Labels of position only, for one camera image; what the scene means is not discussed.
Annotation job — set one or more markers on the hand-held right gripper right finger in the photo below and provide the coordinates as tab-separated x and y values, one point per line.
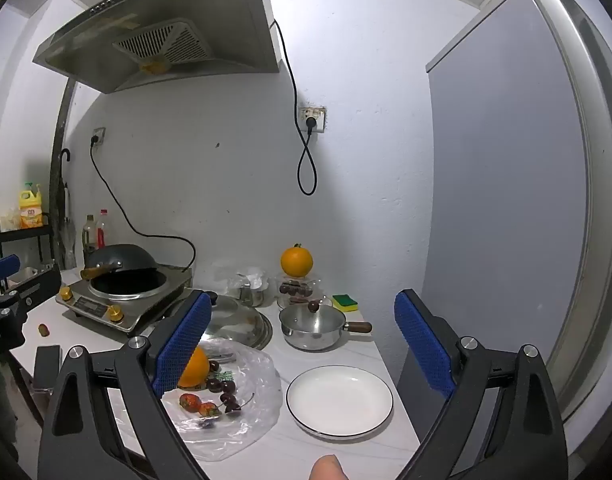
423	345

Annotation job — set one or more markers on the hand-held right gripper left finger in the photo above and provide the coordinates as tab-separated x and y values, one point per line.
181	345

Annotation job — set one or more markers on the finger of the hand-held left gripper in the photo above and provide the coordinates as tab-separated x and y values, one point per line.
38	285
1	267

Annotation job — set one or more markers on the large orange with stem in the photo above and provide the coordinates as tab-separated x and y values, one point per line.
198	367

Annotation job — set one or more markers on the red strawberry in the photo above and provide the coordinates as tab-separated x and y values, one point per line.
209	409
188	402

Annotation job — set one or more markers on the clear printed plastic bag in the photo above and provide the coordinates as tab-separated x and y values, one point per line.
256	385

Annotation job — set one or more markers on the white plate with dark rim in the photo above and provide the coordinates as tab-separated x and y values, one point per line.
341	400

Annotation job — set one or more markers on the person's right hand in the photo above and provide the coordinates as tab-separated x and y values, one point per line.
328	469

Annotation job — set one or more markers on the black metal rack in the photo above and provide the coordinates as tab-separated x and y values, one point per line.
23	232

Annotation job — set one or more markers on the small brown oval thing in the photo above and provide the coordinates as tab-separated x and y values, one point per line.
43	329

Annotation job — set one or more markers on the silver induction cooker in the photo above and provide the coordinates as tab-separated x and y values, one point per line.
86	305

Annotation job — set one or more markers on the black smartphone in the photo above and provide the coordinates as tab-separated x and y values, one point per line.
46	367

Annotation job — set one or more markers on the large steel pot lid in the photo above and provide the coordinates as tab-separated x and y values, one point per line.
236	320

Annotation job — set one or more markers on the yellow detergent bottle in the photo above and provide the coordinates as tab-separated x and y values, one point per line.
30	210

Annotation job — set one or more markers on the dark oil bottle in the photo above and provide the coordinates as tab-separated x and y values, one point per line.
89	235

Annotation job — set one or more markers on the black umbrella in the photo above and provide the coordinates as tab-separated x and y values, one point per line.
63	210

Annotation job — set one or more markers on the crumpled clear plastic bag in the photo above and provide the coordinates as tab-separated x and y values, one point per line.
223	272

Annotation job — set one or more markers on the steel cup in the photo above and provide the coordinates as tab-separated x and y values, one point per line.
251	295

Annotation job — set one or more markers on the yellow and green sponge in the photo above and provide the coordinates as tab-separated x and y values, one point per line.
345	301

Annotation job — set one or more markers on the saucepan lid with dark knob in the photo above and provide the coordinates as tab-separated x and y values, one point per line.
306	316

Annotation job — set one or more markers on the glass jar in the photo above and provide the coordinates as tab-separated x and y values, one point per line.
293	288

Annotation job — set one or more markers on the small orange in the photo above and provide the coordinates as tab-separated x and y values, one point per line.
296	261

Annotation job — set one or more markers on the dark vertical pipe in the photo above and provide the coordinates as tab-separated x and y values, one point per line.
61	130

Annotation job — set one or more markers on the grey refrigerator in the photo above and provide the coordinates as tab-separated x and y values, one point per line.
501	185

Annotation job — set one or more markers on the steel range hood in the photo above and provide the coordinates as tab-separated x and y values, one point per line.
161	5

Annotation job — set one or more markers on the wall socket with cooker plug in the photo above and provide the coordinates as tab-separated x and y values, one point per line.
100	133

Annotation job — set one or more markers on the wall socket with hood plug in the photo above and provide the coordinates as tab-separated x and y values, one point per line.
318	115

